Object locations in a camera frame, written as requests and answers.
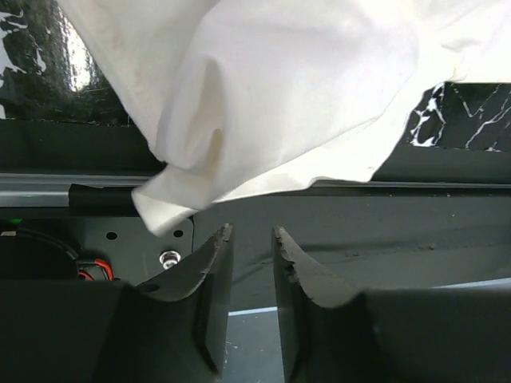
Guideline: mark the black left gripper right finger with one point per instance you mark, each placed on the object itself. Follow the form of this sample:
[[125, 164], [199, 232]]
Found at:
[[325, 327]]

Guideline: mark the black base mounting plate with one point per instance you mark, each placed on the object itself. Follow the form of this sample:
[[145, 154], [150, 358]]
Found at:
[[432, 217]]

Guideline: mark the white t shirt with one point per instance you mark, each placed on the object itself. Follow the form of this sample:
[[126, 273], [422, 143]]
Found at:
[[245, 98]]

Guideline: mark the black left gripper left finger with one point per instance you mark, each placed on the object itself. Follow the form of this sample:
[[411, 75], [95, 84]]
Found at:
[[174, 325]]

